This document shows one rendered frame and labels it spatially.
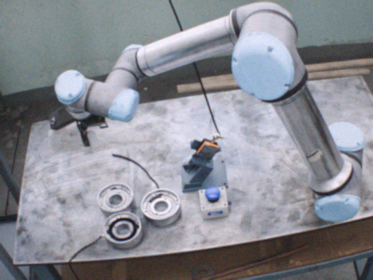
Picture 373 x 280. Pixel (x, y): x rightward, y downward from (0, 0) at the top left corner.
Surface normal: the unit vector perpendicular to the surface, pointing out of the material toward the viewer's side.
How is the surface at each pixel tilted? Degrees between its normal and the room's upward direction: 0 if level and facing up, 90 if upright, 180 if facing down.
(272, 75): 83
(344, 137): 7
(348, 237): 0
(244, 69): 83
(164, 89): 0
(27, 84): 90
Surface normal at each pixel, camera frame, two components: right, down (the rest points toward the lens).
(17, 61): 0.08, 0.70
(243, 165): -0.12, -0.70
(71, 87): -0.02, -0.25
